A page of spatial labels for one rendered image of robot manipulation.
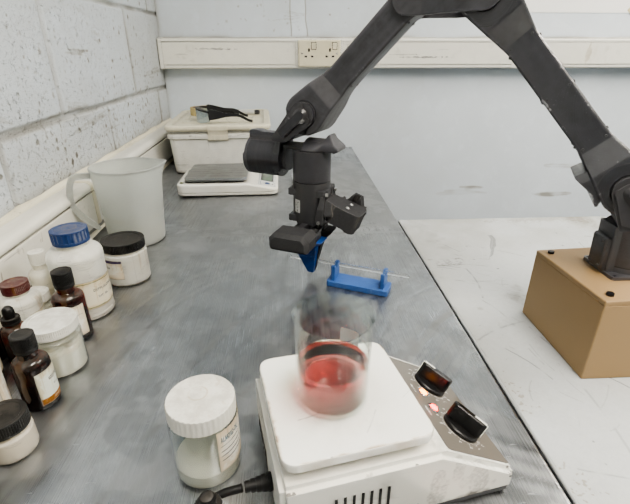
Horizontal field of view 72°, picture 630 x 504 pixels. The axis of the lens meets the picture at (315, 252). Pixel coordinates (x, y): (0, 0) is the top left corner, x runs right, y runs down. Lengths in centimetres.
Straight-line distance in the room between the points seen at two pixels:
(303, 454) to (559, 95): 45
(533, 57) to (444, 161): 131
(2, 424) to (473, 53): 166
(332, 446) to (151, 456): 20
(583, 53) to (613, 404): 153
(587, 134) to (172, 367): 54
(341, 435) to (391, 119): 151
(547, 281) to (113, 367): 56
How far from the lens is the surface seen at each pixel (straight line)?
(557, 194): 211
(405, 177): 183
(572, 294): 61
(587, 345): 59
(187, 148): 138
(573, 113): 58
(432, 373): 46
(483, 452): 42
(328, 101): 61
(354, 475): 36
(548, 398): 57
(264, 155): 66
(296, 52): 165
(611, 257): 62
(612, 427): 57
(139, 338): 63
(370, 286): 69
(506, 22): 56
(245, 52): 166
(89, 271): 66
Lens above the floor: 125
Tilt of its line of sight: 25 degrees down
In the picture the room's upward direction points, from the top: straight up
